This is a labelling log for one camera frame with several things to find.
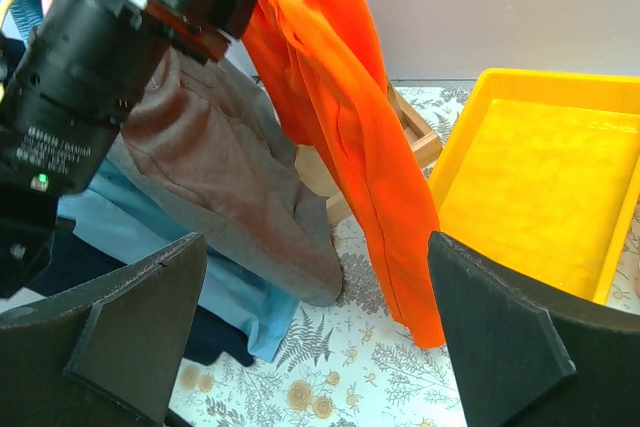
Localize yellow hanger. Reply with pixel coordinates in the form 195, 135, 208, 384
0, 0, 31, 33

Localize grey shorts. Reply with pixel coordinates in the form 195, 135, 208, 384
108, 50, 343, 307

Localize floral table mat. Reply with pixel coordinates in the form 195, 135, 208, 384
170, 87, 639, 426

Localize wooden clothes rack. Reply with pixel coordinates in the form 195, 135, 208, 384
295, 81, 442, 226

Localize yellow plastic bin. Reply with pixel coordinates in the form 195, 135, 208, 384
429, 68, 639, 304

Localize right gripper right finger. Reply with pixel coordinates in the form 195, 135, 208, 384
428, 232, 639, 426

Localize orange red shorts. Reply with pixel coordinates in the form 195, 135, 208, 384
243, 0, 445, 348

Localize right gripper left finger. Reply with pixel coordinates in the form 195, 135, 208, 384
1, 233, 206, 426

